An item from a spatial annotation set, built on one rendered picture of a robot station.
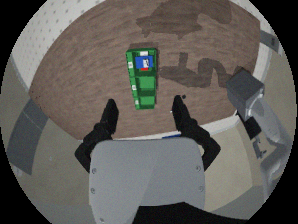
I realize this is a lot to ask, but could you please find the green rack of bins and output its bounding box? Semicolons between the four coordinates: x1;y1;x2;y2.
125;48;156;110

